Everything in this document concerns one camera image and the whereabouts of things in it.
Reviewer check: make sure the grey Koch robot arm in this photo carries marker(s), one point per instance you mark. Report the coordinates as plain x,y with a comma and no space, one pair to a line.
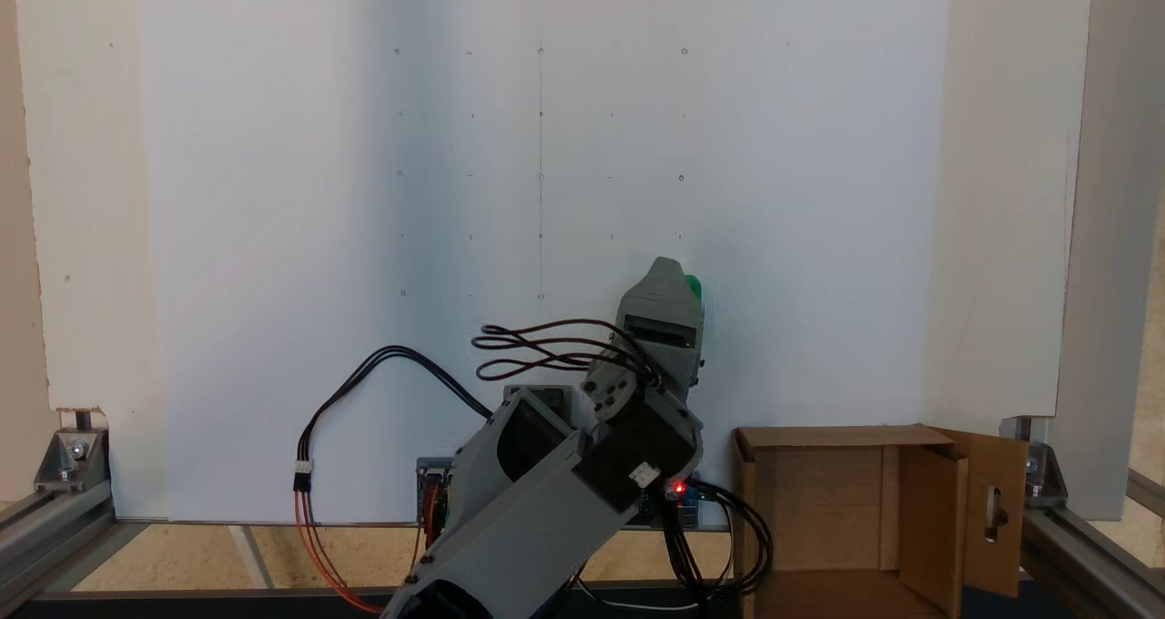
546,510

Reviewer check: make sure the metal corner bracket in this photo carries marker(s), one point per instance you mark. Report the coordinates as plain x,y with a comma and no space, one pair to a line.
1038,473
73,455

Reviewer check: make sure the aluminium frame rail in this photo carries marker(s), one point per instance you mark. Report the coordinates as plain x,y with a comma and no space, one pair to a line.
55,532
1092,555

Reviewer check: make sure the green die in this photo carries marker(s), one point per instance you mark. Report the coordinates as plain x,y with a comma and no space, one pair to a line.
693,285

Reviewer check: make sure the brown cardboard box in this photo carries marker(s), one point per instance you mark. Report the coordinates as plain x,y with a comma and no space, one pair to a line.
819,510

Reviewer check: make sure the white paper sheet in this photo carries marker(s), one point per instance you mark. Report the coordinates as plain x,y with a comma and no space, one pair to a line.
364,191

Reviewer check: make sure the blue component circuit board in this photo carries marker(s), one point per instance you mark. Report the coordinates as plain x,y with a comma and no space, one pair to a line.
687,501

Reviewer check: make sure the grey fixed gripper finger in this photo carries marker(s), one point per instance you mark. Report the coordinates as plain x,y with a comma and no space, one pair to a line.
660,291

